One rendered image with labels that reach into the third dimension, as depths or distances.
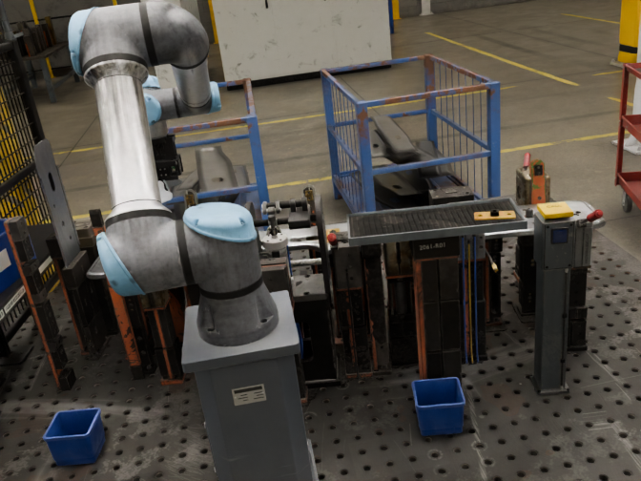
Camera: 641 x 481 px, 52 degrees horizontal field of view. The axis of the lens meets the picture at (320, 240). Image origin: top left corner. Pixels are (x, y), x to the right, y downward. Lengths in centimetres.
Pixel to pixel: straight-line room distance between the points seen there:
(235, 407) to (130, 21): 72
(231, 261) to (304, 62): 861
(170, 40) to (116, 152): 23
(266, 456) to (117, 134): 65
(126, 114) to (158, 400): 85
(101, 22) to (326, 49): 848
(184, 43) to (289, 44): 833
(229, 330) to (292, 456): 29
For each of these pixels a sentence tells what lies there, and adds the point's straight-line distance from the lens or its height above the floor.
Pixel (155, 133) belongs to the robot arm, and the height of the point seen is 133.
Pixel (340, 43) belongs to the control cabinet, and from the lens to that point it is 973.
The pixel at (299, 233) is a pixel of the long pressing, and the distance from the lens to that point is 185.
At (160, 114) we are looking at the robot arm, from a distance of 167.
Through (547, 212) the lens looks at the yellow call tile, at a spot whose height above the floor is 116.
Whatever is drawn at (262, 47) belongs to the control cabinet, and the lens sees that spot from 959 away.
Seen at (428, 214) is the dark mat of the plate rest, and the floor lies 116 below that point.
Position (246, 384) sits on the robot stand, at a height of 103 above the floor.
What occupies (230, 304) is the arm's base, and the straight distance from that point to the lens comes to 117.
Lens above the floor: 172
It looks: 24 degrees down
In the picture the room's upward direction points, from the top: 7 degrees counter-clockwise
